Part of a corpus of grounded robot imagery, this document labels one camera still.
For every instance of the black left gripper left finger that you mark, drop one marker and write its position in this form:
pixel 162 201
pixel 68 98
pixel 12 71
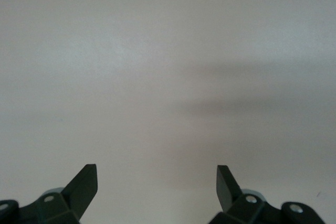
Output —
pixel 78 192

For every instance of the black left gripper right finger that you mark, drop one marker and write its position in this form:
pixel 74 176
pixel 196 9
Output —
pixel 228 195

